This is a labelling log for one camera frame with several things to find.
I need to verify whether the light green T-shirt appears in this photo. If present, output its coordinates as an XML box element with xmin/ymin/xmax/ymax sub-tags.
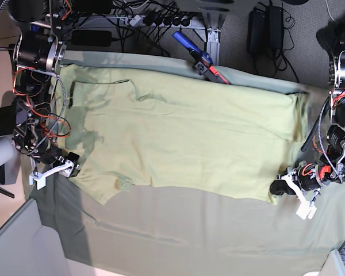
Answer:
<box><xmin>56</xmin><ymin>65</ymin><xmax>309</xmax><ymax>204</ymax></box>

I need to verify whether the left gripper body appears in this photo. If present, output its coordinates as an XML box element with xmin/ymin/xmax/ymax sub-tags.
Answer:
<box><xmin>287</xmin><ymin>162</ymin><xmax>333</xmax><ymax>191</ymax></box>

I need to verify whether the blue orange bar clamp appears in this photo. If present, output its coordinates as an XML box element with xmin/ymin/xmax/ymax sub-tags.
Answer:
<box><xmin>172</xmin><ymin>31</ymin><xmax>230</xmax><ymax>85</ymax></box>

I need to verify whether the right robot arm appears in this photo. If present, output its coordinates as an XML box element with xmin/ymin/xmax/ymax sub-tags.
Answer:
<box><xmin>7</xmin><ymin>1</ymin><xmax>79</xmax><ymax>178</ymax></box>

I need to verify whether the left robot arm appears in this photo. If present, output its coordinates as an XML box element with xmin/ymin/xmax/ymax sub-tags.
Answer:
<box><xmin>270</xmin><ymin>19</ymin><xmax>345</xmax><ymax>196</ymax></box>

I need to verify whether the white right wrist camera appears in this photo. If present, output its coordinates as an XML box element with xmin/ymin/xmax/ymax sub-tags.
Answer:
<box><xmin>29</xmin><ymin>164</ymin><xmax>70</xmax><ymax>190</ymax></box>

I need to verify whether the aluminium frame post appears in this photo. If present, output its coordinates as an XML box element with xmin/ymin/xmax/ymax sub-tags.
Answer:
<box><xmin>201</xmin><ymin>7</ymin><xmax>226</xmax><ymax>65</ymax></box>

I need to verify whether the black power brick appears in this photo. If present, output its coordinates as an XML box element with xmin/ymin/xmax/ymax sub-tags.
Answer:
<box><xmin>71</xmin><ymin>30</ymin><xmax>113</xmax><ymax>47</ymax></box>

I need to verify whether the white cardboard tube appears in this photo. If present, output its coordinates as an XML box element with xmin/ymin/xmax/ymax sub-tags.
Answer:
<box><xmin>0</xmin><ymin>137</ymin><xmax>20</xmax><ymax>169</ymax></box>

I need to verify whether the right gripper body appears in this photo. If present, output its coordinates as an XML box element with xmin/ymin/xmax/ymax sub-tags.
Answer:
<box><xmin>31</xmin><ymin>147</ymin><xmax>63</xmax><ymax>165</ymax></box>

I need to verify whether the dark green cloth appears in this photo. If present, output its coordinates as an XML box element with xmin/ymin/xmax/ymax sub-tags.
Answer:
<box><xmin>0</xmin><ymin>104</ymin><xmax>16</xmax><ymax>136</ymax></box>

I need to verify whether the black power strip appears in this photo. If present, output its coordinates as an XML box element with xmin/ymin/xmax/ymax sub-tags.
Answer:
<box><xmin>125</xmin><ymin>10</ymin><xmax>197</xmax><ymax>27</ymax></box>

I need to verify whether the grey storage bin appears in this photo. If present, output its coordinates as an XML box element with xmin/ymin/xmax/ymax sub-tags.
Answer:
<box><xmin>0</xmin><ymin>200</ymin><xmax>71</xmax><ymax>275</ymax></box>

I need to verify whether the black power adapter pair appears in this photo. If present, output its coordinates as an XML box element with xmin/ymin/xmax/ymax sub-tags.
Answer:
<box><xmin>247</xmin><ymin>5</ymin><xmax>285</xmax><ymax>56</ymax></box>

